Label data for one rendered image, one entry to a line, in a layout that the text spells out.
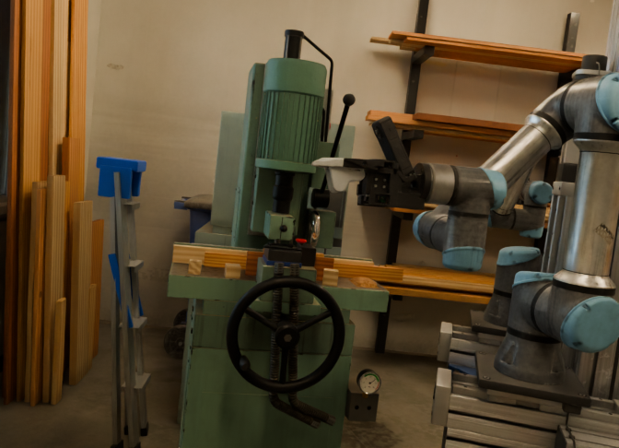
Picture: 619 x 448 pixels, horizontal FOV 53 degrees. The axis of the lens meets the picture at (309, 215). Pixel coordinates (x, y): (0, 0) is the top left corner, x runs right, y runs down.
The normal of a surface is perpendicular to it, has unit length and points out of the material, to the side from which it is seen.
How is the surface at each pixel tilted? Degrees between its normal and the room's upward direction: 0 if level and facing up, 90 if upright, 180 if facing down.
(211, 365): 90
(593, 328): 98
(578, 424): 90
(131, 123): 90
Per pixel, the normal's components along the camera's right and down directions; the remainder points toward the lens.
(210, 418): 0.17, 0.11
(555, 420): -0.22, 0.06
